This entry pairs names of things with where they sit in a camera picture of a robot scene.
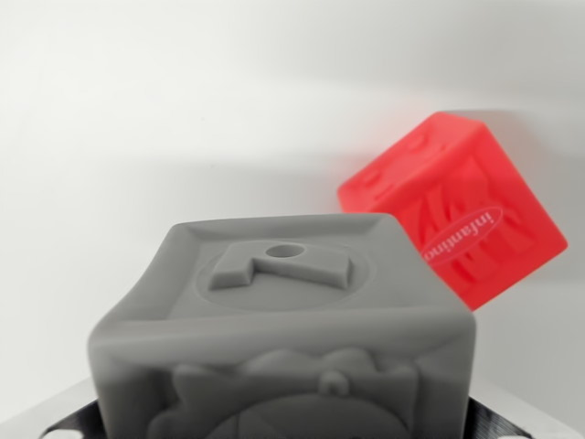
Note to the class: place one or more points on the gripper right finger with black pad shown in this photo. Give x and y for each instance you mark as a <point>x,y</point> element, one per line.
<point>512,416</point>

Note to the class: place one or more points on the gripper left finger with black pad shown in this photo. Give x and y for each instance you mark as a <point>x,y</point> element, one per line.
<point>68,414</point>

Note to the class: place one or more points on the grey embossed soft cube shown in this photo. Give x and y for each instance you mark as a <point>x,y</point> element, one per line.
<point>292,329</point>

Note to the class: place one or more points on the red embossed soft cube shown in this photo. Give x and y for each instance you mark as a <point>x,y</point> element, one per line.
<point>471,201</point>

